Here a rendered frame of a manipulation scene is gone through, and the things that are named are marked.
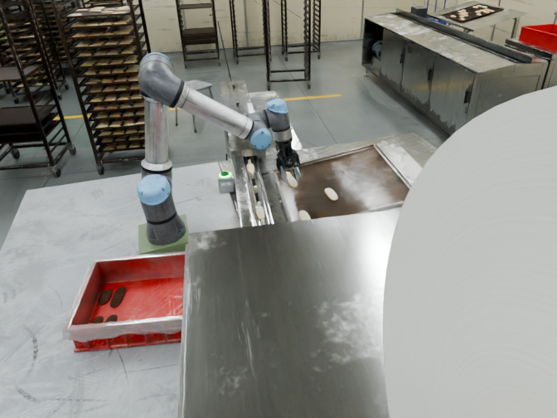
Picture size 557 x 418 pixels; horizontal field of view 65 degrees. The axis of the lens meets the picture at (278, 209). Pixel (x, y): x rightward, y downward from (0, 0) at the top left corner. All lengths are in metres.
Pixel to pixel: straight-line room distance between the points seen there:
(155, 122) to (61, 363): 0.83
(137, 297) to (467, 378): 1.43
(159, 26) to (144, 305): 7.51
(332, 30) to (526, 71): 5.23
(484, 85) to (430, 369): 4.05
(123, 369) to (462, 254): 1.25
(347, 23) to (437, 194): 8.93
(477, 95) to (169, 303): 3.34
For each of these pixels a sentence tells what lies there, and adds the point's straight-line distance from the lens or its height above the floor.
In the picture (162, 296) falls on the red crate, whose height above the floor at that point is 0.82.
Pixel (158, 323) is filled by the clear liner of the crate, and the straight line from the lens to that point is 1.32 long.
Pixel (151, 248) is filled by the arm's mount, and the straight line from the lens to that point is 1.71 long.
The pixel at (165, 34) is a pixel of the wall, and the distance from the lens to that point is 8.74.
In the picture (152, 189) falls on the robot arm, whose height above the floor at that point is 1.08.
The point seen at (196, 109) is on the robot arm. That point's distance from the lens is 1.50.
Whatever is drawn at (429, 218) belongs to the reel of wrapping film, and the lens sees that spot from 0.18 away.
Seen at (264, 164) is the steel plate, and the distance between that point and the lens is 2.29.
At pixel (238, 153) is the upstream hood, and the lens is 2.24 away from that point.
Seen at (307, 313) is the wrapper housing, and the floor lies 1.30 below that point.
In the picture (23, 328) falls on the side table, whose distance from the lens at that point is 1.62.
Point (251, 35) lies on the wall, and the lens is 8.76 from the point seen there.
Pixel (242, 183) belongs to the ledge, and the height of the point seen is 0.86.
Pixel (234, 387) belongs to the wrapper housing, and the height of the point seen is 1.30.
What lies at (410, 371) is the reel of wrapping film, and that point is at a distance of 0.24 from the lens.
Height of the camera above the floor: 1.83
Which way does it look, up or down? 32 degrees down
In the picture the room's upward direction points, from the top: 2 degrees counter-clockwise
